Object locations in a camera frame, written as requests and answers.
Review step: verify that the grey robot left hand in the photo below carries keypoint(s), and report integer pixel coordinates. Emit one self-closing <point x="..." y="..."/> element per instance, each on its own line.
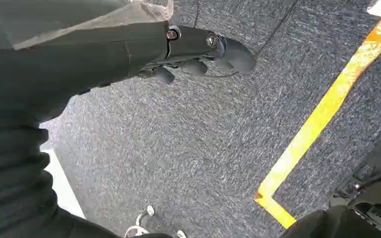
<point x="78" y="59"/>

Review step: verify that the white panel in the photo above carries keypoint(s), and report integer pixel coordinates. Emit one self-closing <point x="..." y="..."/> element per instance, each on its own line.
<point x="62" y="190"/>

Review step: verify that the ribbed grey left arm sleeve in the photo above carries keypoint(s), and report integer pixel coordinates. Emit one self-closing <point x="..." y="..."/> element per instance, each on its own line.
<point x="13" y="177"/>

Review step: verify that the yellow floor tape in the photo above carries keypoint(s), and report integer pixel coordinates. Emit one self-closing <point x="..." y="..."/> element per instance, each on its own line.
<point x="325" y="111"/>

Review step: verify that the black robot leg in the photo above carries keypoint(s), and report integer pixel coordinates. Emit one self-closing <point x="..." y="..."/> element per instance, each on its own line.
<point x="331" y="225"/>

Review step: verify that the black robot foot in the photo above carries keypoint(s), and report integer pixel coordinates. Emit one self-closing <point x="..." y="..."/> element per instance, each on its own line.
<point x="379" y="184"/>

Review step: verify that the silver metal bracket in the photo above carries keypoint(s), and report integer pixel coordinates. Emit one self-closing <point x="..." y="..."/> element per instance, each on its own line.
<point x="141" y="220"/>

